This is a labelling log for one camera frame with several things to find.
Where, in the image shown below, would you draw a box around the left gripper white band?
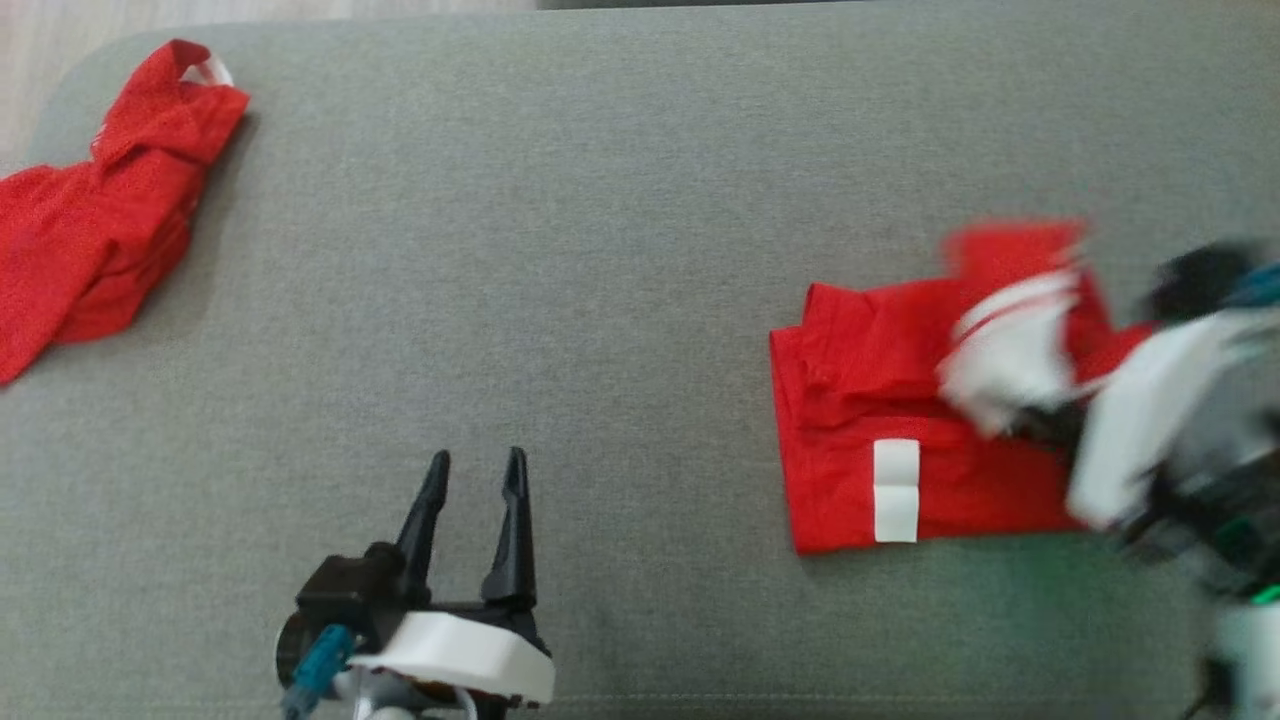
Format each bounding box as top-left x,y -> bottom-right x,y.
348,447 -> 557,709

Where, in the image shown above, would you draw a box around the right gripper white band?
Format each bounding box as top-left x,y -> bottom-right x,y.
1005,304 -> 1280,533

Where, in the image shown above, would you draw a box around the red basketball jersey number 23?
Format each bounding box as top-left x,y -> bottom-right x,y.
768,218 -> 1161,557

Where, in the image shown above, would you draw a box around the red shorts with white stripe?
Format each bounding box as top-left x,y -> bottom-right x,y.
0,38 -> 251,387

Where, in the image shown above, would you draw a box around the grey fabric sofa seat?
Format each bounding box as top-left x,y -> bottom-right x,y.
0,0 -> 1280,720

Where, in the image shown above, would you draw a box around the blue left camera cable plug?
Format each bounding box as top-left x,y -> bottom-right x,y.
280,624 -> 357,720

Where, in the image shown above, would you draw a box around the blue camera cable plug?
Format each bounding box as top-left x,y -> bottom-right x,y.
1224,262 -> 1280,307
280,624 -> 357,720

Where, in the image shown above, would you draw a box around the blue right camera cable plug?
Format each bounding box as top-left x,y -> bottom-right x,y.
1224,262 -> 1280,307

